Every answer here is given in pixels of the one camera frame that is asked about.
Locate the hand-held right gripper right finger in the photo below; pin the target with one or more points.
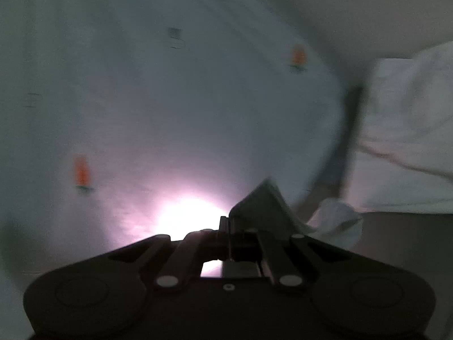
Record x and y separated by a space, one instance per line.
247 244

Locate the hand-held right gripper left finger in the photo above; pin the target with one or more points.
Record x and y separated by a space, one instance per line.
223 227

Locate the light grey garment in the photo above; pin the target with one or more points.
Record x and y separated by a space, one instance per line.
262 205

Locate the orange tape mark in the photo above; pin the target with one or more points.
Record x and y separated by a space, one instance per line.
299 55
81 173

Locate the white bed sheet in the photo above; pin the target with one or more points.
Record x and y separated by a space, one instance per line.
407 131

